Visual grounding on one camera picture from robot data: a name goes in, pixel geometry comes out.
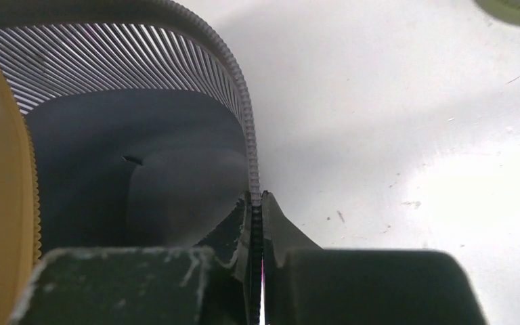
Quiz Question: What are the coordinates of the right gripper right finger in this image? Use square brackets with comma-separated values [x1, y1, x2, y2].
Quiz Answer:
[261, 192, 486, 324]

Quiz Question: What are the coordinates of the grey slatted plastic basket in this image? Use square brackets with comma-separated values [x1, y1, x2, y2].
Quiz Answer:
[0, 0, 262, 325]

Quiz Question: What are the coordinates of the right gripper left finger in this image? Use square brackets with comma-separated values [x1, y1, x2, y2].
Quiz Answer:
[8, 194, 253, 324]

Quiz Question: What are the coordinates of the green slatted plastic basket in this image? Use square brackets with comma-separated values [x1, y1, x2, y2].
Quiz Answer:
[475, 0, 520, 26]

